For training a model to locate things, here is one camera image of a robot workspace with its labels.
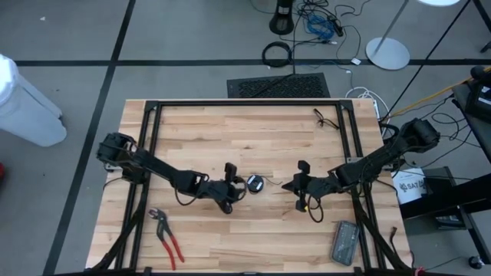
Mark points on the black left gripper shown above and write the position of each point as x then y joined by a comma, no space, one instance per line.
215,189

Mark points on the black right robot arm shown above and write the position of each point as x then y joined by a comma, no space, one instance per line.
383,153

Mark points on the black power strip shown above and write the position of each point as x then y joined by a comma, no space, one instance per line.
337,27

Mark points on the white round lamp head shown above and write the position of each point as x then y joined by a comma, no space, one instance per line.
437,2

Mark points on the black-framed eyeglasses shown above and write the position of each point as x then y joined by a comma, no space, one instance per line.
321,119

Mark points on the black aluminium table frame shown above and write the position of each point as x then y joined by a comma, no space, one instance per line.
249,102

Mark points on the red tape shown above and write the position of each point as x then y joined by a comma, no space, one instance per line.
420,271

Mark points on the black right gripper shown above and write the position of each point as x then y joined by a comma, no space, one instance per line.
318,186

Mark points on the thin black diagonal pole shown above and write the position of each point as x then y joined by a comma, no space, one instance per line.
441,38

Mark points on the white plastic bin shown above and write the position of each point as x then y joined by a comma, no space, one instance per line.
27,115

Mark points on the black equipment cart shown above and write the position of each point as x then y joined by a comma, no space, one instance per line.
452,195

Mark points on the black device white label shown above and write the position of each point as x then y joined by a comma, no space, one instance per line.
477,103

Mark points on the black stand leg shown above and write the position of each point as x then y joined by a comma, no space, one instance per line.
486,47

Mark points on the black stand base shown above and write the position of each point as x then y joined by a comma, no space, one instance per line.
282,23

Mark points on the small white adapter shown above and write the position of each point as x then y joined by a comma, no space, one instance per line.
356,61

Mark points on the black caster wheel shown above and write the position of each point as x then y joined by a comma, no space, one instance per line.
475,262

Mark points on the black perforated floor mat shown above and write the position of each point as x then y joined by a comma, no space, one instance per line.
280,87

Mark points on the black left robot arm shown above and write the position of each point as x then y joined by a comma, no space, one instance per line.
161,165

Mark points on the silver round-base floor stand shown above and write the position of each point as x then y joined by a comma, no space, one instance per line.
387,55

